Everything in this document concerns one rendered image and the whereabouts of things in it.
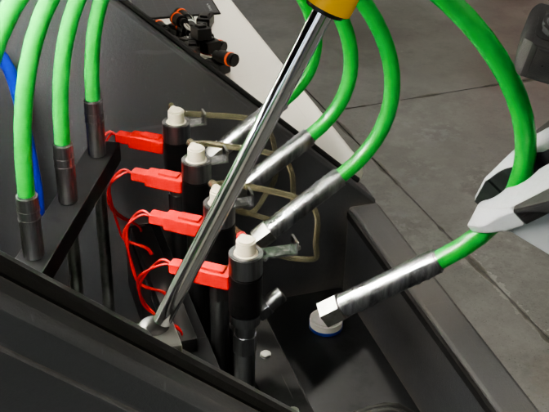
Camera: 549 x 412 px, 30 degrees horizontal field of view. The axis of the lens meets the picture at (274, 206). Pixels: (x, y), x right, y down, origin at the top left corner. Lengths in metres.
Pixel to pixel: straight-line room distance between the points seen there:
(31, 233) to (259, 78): 0.67
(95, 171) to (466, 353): 0.40
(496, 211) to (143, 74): 0.50
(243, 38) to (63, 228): 0.75
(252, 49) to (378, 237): 0.49
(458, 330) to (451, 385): 0.05
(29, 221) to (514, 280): 2.09
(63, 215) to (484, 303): 1.90
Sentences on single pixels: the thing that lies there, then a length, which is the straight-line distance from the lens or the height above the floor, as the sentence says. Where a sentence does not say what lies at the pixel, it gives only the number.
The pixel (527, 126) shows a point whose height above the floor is 1.29.
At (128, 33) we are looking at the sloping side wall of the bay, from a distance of 1.05.
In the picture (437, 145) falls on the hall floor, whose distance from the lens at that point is 3.43.
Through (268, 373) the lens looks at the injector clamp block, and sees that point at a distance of 0.93.
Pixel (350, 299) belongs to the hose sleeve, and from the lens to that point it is 0.74.
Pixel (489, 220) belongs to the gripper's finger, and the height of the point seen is 1.23.
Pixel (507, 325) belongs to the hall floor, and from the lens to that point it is 2.65.
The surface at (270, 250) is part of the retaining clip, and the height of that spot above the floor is 1.12.
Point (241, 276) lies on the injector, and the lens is 0.82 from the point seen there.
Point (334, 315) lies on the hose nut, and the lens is 0.74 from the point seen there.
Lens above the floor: 1.59
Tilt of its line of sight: 32 degrees down
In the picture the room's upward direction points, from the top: 1 degrees clockwise
